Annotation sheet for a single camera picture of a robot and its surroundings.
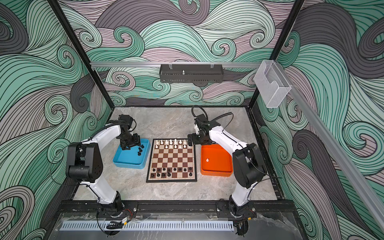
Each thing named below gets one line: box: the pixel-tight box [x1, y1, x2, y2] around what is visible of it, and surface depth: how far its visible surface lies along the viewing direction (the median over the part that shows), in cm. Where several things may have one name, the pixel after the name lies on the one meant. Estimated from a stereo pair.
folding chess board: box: [146, 138, 197, 183], surface depth 90 cm
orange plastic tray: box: [200, 144, 233, 177], surface depth 92 cm
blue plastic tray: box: [113, 138, 151, 170], surface depth 92 cm
